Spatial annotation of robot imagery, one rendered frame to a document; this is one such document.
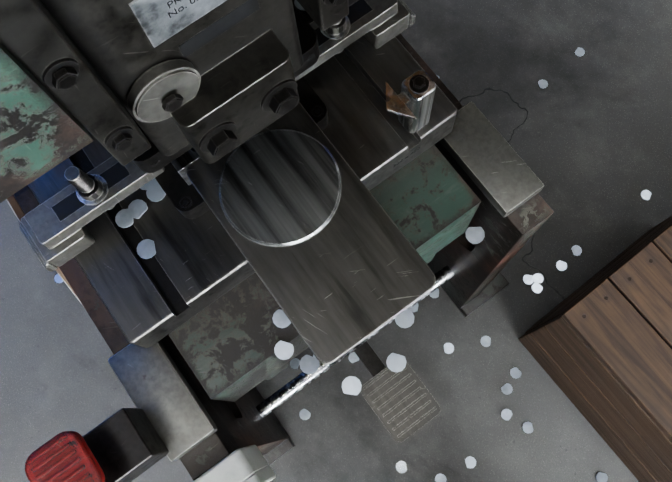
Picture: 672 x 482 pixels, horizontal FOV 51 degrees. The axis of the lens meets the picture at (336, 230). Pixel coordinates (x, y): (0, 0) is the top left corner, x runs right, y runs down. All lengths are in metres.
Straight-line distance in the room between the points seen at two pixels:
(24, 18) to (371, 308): 0.43
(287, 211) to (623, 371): 0.65
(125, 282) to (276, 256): 0.19
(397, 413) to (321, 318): 0.63
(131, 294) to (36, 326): 0.83
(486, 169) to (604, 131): 0.81
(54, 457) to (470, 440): 0.91
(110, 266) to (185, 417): 0.19
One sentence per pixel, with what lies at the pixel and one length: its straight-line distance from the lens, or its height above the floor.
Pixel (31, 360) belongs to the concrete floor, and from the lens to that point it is 1.62.
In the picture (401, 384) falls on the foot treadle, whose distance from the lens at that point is 1.30.
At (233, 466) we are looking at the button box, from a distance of 0.84.
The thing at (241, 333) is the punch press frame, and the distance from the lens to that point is 0.83.
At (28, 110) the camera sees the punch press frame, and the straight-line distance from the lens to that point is 0.41.
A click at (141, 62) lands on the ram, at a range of 0.50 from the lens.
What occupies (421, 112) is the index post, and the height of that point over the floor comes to 0.76.
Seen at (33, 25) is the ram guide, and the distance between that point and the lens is 0.38.
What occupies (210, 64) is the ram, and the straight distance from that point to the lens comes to 0.55.
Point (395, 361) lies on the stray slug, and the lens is 0.81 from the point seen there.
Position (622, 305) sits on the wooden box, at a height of 0.35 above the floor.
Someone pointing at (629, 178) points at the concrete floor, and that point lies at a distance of 1.63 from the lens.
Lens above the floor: 1.45
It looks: 75 degrees down
